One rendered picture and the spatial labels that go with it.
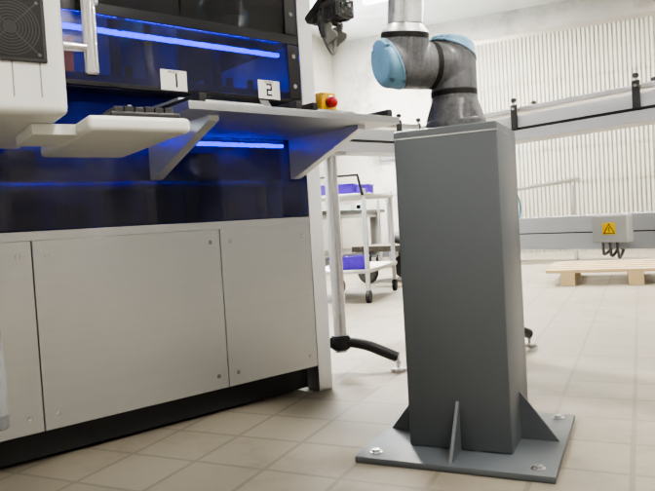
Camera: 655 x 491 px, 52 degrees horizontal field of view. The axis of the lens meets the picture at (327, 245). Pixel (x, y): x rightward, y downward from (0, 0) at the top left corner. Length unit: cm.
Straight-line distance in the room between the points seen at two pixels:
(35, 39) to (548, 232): 187
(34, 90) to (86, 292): 74
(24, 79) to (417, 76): 86
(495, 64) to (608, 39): 142
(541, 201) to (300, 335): 730
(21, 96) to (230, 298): 103
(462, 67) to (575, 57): 778
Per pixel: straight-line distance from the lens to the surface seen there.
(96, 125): 131
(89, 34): 136
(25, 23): 132
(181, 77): 207
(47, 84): 131
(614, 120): 244
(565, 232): 254
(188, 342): 203
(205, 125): 171
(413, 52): 164
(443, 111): 168
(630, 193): 925
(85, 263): 189
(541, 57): 952
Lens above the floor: 58
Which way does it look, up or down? 2 degrees down
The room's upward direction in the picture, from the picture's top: 3 degrees counter-clockwise
